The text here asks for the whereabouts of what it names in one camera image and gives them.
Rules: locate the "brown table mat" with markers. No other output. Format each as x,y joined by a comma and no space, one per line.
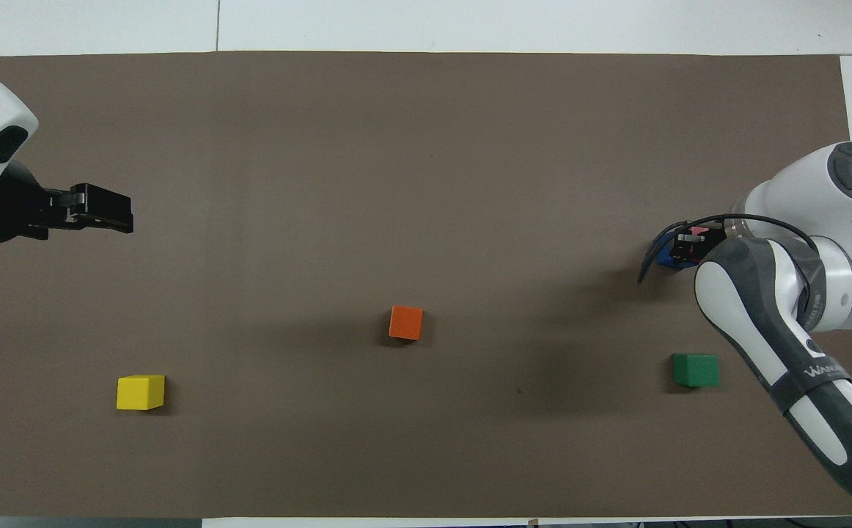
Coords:
426,161

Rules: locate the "orange cube block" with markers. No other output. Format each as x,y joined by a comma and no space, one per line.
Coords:
406,323

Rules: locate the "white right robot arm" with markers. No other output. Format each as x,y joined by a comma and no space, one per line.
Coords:
785,323

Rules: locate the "yellow cube block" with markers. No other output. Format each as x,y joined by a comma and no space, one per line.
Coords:
140,393

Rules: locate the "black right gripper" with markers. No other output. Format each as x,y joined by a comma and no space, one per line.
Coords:
713,235

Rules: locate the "blue cube block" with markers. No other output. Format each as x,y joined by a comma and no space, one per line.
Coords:
664,257

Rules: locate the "green cube block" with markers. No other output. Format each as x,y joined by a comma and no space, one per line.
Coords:
696,370

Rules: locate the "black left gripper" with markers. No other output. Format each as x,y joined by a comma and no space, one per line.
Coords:
15,213

